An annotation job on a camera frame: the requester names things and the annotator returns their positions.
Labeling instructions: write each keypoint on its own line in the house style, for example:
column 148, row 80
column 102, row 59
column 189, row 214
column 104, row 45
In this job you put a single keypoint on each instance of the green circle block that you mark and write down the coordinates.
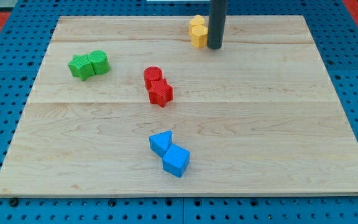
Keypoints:
column 99, row 61

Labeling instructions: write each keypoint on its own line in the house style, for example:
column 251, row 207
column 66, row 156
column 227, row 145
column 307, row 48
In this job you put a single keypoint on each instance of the blue triangle block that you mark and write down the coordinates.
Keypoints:
column 159, row 143

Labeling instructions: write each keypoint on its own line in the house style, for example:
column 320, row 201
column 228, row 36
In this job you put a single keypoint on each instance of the red circle block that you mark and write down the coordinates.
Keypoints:
column 152, row 74

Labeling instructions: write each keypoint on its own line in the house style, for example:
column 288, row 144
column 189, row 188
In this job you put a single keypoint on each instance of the yellow heart block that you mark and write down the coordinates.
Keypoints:
column 197, row 20

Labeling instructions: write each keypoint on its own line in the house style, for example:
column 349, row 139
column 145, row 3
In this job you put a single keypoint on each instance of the red star block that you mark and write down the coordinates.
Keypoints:
column 160, row 92

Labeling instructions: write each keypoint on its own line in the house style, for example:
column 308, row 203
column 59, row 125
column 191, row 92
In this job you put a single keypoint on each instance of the green star block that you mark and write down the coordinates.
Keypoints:
column 81, row 67

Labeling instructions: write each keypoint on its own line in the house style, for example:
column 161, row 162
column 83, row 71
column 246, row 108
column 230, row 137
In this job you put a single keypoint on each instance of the blue cube block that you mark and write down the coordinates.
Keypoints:
column 176, row 160

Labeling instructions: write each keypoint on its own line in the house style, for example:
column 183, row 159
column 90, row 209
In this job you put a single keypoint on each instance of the yellow hexagon block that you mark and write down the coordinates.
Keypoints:
column 199, row 36

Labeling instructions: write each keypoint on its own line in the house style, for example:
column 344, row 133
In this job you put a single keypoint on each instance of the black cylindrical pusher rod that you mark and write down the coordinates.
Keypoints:
column 216, row 23

